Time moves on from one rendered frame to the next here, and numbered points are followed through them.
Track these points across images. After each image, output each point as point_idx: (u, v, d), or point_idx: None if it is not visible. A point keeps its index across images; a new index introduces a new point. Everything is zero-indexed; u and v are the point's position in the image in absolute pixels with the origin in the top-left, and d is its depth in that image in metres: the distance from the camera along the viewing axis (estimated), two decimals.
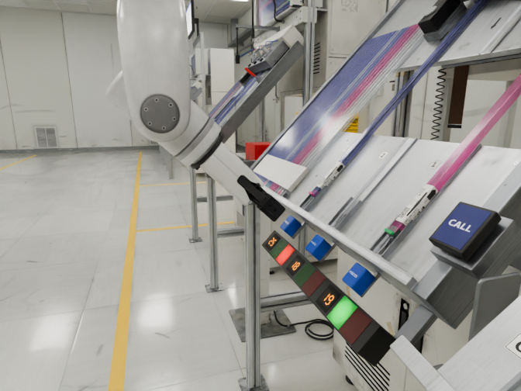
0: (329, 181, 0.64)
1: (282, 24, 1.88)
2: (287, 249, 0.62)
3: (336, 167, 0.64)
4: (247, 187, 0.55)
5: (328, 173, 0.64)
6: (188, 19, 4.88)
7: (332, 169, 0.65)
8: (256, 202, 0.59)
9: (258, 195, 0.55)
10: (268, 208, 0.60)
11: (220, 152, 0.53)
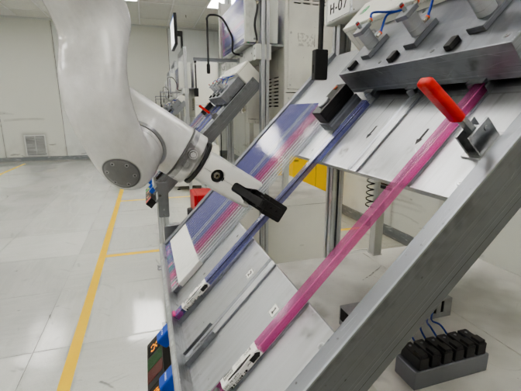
0: (193, 301, 0.61)
1: (241, 57, 1.85)
2: (158, 364, 0.59)
3: (200, 285, 0.61)
4: None
5: (193, 292, 0.61)
6: (171, 31, 4.85)
7: (197, 287, 0.62)
8: None
9: None
10: None
11: None
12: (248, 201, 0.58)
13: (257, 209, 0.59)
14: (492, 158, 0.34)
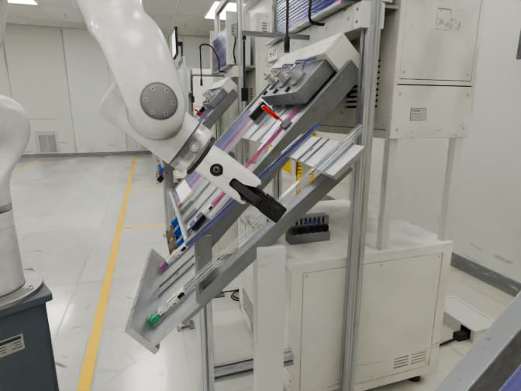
0: (174, 257, 0.83)
1: (225, 74, 2.53)
2: (171, 232, 1.27)
3: (181, 247, 0.83)
4: None
5: (175, 251, 0.84)
6: (173, 42, 5.53)
7: (178, 248, 0.84)
8: (257, 188, 0.63)
9: None
10: None
11: None
12: (246, 198, 0.59)
13: (255, 206, 0.59)
14: (286, 131, 1.01)
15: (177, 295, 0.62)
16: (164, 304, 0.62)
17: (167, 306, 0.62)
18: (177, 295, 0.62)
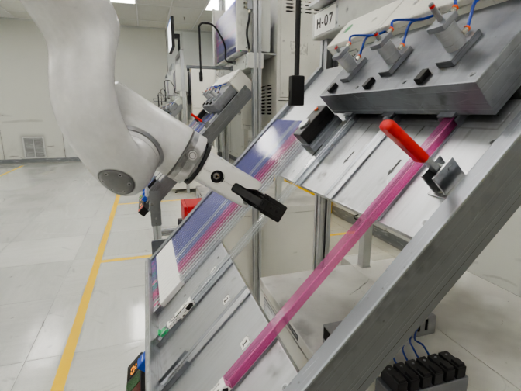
0: None
1: (234, 65, 1.85)
2: (136, 389, 0.59)
3: None
4: None
5: None
6: None
7: None
8: None
9: None
10: None
11: None
12: (248, 201, 0.58)
13: (257, 209, 0.59)
14: (455, 201, 0.34)
15: (185, 306, 0.61)
16: (173, 317, 0.61)
17: (177, 319, 0.61)
18: (185, 307, 0.61)
